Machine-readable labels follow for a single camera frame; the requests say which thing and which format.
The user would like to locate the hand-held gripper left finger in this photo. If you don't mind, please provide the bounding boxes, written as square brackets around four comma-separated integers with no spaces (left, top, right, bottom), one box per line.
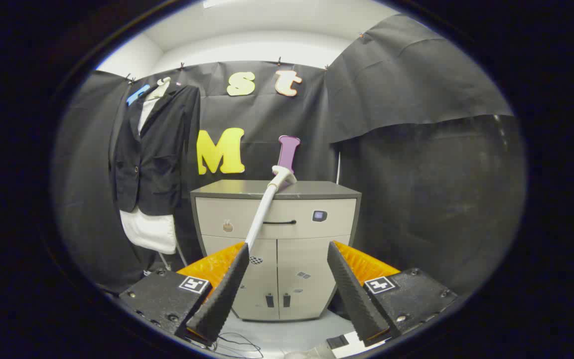
[119,241,250,347]

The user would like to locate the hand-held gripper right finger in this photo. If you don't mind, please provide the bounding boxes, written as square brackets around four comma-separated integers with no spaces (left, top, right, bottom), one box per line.
[327,241,459,348]

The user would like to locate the white garment steamer head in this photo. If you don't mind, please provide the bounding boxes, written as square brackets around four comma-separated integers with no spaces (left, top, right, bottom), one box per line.
[244,165,298,252]

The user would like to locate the white shirt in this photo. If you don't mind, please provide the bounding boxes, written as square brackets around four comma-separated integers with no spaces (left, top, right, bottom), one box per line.
[119,95,178,255]

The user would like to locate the black suit jacket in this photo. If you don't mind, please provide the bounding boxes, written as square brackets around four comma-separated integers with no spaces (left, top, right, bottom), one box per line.
[109,82,202,216]

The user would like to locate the white clothes hanger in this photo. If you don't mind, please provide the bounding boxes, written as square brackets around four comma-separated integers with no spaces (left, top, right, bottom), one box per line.
[147,77,171,100]

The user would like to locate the white flat box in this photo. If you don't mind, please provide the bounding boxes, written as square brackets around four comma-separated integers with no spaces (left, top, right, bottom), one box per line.
[327,332,387,359]

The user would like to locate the grey cabinet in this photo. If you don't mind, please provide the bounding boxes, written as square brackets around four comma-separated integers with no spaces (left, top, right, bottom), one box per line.
[190,179,362,321]

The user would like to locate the black backdrop cloth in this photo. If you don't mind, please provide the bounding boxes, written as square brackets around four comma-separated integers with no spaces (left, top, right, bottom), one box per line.
[52,14,527,300]

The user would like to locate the black floor cables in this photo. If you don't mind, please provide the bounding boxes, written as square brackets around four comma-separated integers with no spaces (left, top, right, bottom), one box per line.
[187,332,264,359]

